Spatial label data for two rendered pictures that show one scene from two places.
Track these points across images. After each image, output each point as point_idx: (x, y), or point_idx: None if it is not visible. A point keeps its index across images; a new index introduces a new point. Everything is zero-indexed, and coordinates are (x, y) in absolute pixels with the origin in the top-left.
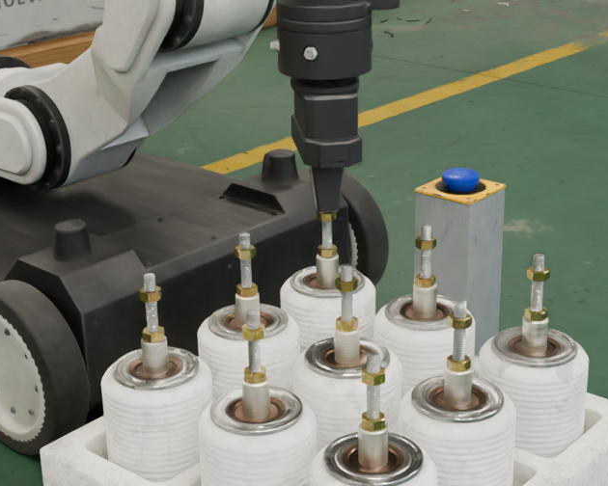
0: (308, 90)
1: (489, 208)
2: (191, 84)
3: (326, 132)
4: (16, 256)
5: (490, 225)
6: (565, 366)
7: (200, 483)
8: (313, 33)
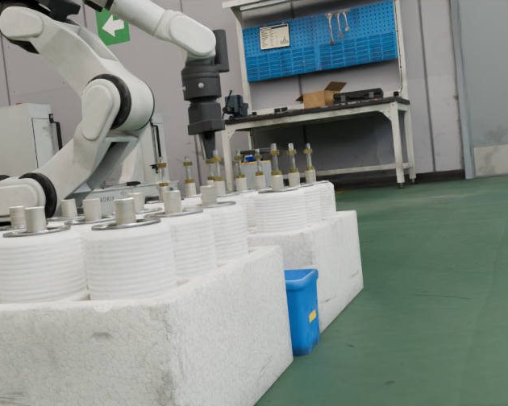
0: (200, 102)
1: (267, 167)
2: (114, 158)
3: (210, 118)
4: None
5: (268, 175)
6: (326, 183)
7: None
8: (201, 76)
